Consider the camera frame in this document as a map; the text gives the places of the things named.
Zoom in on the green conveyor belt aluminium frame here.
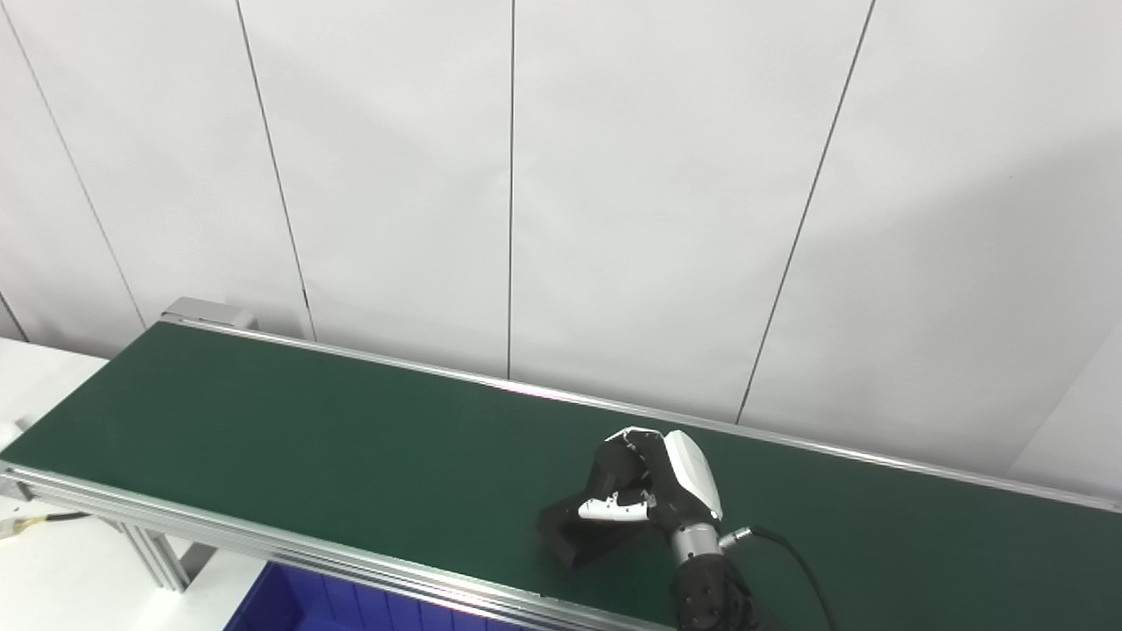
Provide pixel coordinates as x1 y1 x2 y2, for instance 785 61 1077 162
0 296 1122 631

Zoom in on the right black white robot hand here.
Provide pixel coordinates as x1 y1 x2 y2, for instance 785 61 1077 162
579 427 725 534

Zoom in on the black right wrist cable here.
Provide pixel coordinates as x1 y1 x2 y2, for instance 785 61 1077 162
719 524 842 631

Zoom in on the blue plastic bin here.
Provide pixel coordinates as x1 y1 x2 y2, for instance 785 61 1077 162
224 561 527 631

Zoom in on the black cylinder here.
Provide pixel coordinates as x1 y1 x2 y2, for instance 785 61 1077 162
536 438 654 569

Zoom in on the black cable yellow connector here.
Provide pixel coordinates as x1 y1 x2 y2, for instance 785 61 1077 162
0 513 93 537

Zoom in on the aluminium conveyor leg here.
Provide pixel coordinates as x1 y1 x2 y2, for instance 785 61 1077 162
110 521 216 592

